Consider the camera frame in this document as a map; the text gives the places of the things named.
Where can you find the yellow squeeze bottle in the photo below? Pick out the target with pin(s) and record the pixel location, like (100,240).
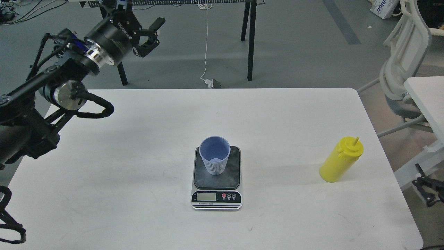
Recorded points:
(345,153)

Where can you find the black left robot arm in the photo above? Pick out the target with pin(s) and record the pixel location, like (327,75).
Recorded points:
(33,114)

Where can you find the white office chair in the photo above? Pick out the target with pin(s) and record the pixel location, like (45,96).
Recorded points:
(409,42)

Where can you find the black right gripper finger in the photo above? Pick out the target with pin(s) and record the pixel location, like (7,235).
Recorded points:
(429,190)

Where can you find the white cardboard box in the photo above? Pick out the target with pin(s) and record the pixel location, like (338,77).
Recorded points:
(383,8)

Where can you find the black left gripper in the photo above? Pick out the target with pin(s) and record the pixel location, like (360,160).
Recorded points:
(117,34)

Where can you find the blue plastic cup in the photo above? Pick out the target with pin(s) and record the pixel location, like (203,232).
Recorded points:
(214,152)

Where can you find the digital kitchen scale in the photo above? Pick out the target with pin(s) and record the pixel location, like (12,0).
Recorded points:
(221,192)

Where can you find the white side table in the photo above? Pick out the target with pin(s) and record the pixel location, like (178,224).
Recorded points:
(428,94)

